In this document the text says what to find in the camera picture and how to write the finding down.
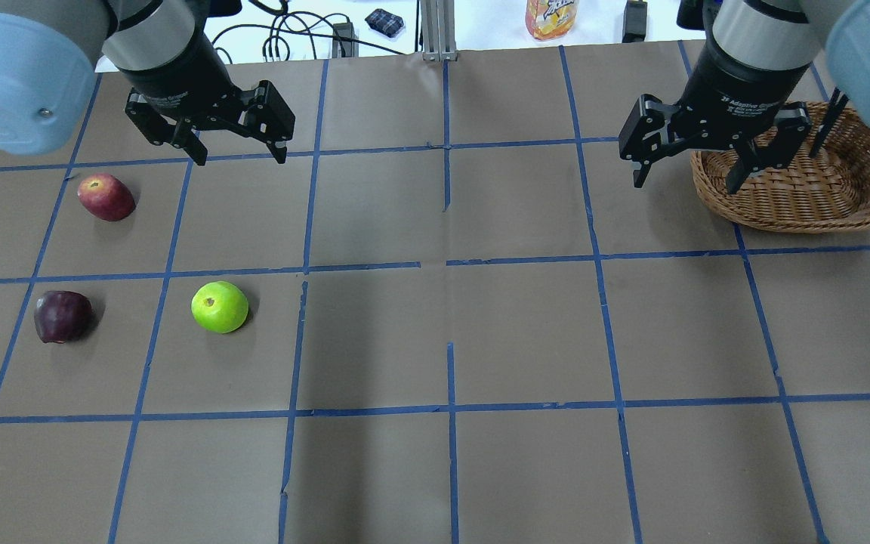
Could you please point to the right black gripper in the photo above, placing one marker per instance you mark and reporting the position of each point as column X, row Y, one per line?
column 737, row 83

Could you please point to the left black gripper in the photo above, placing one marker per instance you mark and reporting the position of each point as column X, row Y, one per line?
column 175, row 74

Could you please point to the green apple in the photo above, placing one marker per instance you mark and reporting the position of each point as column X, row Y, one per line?
column 220, row 307

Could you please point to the dark red apple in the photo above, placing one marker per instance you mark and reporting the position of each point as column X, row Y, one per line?
column 61, row 316

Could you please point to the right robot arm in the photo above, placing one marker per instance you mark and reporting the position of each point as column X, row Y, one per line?
column 833, row 37

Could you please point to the wicker basket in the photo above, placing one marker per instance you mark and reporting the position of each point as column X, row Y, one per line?
column 827, row 193

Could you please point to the black power adapter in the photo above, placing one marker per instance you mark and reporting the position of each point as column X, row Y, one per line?
column 635, row 21

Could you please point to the dark blue pouch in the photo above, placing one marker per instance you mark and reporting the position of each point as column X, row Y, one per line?
column 384, row 22

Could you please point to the orange juice bottle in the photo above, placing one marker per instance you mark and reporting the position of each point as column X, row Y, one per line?
column 548, row 20

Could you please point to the brown paper table mat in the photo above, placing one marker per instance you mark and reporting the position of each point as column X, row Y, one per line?
column 466, row 326

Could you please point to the aluminium frame post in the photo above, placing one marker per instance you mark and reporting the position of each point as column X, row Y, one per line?
column 437, row 30

